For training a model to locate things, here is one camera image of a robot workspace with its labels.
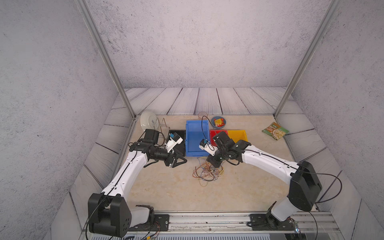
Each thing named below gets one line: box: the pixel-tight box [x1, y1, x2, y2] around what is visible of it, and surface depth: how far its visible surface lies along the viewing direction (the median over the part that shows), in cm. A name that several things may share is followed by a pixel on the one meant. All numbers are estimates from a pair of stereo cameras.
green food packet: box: [262, 121, 290, 141], surface depth 110 cm
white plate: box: [140, 110, 159, 132], surface depth 100 cm
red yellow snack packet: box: [213, 118, 226, 127], surface depth 116 cm
